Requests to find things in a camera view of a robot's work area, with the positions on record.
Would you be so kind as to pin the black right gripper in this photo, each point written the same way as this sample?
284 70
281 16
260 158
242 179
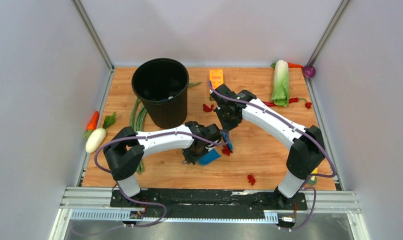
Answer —
226 126

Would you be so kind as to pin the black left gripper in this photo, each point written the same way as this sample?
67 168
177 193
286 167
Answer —
190 159

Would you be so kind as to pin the blue plastic dustpan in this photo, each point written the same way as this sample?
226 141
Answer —
208 158

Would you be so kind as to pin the blue hand brush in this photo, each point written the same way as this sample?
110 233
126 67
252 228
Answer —
227 140

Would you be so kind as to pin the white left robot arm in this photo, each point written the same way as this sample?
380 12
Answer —
129 147

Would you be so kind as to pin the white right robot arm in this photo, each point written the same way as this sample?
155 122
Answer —
305 144

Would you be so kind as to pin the red paper scrap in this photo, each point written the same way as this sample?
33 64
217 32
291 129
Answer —
226 150
251 179
308 105
207 108

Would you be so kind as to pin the yellow orange carton box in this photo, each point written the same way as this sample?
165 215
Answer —
216 77

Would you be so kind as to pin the napa cabbage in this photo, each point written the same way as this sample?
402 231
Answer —
281 84

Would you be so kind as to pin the red chili pepper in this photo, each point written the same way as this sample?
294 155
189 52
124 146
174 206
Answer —
291 100

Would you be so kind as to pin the green long beans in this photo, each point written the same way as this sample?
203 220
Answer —
137 121

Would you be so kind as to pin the black plastic bin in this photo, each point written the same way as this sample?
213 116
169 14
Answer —
162 86

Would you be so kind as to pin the orange carrot at back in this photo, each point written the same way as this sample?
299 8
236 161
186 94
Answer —
293 65

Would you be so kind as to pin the orange carrot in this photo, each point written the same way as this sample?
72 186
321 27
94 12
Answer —
92 125
293 65

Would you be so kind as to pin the purple onion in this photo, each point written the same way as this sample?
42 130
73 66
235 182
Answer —
308 71

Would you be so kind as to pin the white radish with leaves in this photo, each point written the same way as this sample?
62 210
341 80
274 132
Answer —
96 138

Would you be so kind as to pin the orange carrot at left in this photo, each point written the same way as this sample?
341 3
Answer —
92 125

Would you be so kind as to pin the orange juice box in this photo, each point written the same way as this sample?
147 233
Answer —
313 178

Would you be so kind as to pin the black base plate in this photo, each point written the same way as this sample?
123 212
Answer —
207 203

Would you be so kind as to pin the aluminium frame rail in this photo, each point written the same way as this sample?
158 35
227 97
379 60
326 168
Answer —
93 204

